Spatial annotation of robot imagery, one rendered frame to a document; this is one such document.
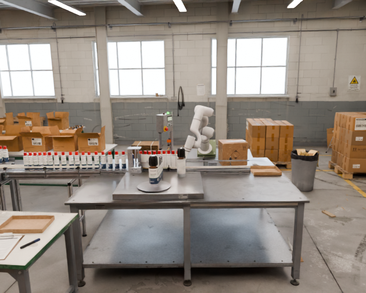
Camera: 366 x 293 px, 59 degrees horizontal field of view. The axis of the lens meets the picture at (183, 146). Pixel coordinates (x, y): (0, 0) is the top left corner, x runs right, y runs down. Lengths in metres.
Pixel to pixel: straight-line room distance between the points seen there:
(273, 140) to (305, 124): 2.55
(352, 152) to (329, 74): 3.26
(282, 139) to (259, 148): 0.48
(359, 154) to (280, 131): 1.47
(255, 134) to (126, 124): 4.02
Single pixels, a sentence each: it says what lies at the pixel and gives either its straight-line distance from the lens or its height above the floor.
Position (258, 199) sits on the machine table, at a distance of 2.91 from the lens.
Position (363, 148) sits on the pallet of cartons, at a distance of 6.58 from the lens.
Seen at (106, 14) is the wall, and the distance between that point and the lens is 9.46.
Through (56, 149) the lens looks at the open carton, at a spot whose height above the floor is 0.82.
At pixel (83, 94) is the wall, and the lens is 9.62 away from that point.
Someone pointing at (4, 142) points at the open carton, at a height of 0.93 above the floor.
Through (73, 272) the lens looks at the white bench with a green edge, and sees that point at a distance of 3.00.
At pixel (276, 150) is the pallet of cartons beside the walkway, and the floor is 0.38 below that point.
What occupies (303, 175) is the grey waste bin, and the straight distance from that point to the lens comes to 5.63.
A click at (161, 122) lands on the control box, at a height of 1.40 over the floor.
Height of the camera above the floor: 1.88
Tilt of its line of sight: 12 degrees down
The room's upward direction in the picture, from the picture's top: 1 degrees counter-clockwise
